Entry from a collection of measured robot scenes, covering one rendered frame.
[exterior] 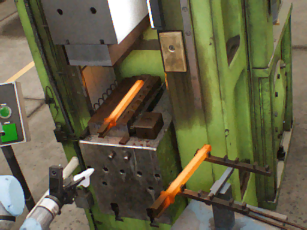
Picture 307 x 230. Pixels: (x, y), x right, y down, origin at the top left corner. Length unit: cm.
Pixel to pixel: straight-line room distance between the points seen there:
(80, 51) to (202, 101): 55
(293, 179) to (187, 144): 115
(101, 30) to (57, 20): 19
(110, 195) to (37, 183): 134
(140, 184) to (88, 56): 63
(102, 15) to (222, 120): 68
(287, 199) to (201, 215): 111
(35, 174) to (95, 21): 202
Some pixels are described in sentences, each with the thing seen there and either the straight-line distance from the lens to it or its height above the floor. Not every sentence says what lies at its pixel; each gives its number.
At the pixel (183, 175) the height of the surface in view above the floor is 94.
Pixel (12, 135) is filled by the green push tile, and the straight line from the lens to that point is 216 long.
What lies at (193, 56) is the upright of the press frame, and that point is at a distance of 187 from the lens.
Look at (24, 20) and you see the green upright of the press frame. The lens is 218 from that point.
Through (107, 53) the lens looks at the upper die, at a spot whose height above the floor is 133.
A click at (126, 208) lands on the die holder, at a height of 53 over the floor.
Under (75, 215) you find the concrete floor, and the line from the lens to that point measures 313.
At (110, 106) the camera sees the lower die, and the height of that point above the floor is 99.
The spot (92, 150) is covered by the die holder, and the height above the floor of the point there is 87.
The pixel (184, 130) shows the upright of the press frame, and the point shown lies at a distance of 208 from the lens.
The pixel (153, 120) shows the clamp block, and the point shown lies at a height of 98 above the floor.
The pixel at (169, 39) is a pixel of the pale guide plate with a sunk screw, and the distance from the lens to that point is 185.
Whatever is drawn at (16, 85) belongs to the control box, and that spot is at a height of 118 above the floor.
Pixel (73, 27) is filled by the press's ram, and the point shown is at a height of 144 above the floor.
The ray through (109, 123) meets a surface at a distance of 199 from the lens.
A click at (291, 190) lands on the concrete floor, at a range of 304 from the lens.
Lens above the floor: 204
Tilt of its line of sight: 31 degrees down
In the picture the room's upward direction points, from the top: 12 degrees counter-clockwise
